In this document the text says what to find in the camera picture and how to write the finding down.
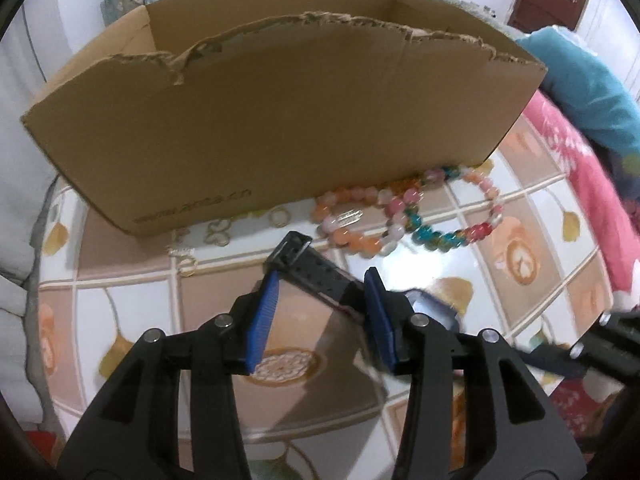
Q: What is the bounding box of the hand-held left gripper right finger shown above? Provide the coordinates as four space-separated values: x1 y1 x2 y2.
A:
362 266 588 480

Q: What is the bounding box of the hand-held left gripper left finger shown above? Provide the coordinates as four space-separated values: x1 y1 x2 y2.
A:
56 269 281 480

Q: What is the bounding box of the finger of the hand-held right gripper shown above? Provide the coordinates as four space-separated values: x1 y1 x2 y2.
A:
517 310 640 391

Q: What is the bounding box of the black wristwatch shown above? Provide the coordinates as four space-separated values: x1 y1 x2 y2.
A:
265 231 458 333

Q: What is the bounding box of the pink orange bead bracelet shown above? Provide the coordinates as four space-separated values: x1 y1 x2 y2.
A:
311 185 426 257

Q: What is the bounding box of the multicolour glass bead bracelet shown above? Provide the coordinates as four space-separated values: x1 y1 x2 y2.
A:
385 165 505 250

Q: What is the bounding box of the brown cardboard box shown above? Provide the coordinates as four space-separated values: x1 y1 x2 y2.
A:
20 0 548 236

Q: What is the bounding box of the gold oval hoop earring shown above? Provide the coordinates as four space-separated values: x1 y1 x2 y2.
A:
169 245 198 277

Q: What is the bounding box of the gold butterfly outline earring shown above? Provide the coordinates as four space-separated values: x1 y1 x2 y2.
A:
204 220 233 247

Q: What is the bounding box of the ginkgo leaf patterned tablecloth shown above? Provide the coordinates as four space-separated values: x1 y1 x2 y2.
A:
37 110 616 480

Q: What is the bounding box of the pink floral blanket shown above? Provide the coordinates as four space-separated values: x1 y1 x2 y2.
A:
520 89 640 311

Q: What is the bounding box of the dark blue cloth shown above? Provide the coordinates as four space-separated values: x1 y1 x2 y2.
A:
607 147 640 246

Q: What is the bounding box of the teal plush cushion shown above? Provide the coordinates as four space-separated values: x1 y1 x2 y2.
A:
514 25 640 158

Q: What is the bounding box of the white curtain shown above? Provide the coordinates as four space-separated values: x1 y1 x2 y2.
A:
0 10 56 426

